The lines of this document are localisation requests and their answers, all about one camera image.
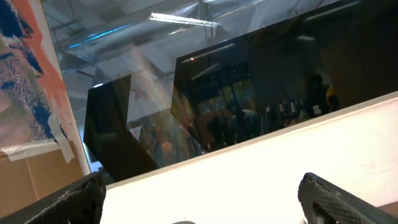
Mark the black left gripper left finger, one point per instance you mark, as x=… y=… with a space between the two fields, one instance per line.
x=80 y=202

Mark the black monitor screen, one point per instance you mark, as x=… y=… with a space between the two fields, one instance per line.
x=304 y=67

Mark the cardboard box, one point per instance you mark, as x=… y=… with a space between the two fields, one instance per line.
x=32 y=171

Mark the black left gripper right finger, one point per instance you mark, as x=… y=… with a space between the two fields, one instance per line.
x=325 y=203

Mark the colourful painted board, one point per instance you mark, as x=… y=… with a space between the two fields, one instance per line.
x=35 y=109

